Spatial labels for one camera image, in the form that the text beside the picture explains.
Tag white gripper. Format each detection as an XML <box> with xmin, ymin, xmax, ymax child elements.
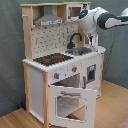
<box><xmin>88</xmin><ymin>33</ymin><xmax>98</xmax><ymax>51</ymax></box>

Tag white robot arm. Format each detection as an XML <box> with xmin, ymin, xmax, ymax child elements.
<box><xmin>79</xmin><ymin>7</ymin><xmax>128</xmax><ymax>51</ymax></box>

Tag wooden toy kitchen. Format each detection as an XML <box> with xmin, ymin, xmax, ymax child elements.
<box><xmin>22</xmin><ymin>2</ymin><xmax>105</xmax><ymax>127</ymax></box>

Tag grey toy sink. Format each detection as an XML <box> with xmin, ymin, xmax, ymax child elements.
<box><xmin>65</xmin><ymin>47</ymin><xmax>92</xmax><ymax>56</ymax></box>

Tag black toy faucet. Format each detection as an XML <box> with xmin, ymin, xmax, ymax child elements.
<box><xmin>67</xmin><ymin>32</ymin><xmax>83</xmax><ymax>50</ymax></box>

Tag right grey oven knob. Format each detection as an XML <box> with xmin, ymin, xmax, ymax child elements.
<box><xmin>71</xmin><ymin>66</ymin><xmax>78</xmax><ymax>73</ymax></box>

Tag grey oven knob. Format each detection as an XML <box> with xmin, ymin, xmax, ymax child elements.
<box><xmin>71</xmin><ymin>66</ymin><xmax>78</xmax><ymax>73</ymax></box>
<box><xmin>54</xmin><ymin>73</ymin><xmax>59</xmax><ymax>79</ymax></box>

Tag black stovetop red burners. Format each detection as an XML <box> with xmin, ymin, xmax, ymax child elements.
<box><xmin>34</xmin><ymin>53</ymin><xmax>71</xmax><ymax>66</ymax></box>

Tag grey range hood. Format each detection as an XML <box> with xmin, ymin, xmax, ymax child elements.
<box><xmin>35</xmin><ymin>5</ymin><xmax>64</xmax><ymax>27</ymax></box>

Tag left grey oven knob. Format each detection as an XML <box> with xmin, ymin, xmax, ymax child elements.
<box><xmin>54</xmin><ymin>73</ymin><xmax>59</xmax><ymax>79</ymax></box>

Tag white oven door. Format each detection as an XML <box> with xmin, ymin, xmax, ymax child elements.
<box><xmin>49</xmin><ymin>85</ymin><xmax>97</xmax><ymax>128</ymax></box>

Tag white cabinet door grey handle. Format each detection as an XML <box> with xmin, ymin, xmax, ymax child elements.
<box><xmin>80</xmin><ymin>53</ymin><xmax>103</xmax><ymax>99</ymax></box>

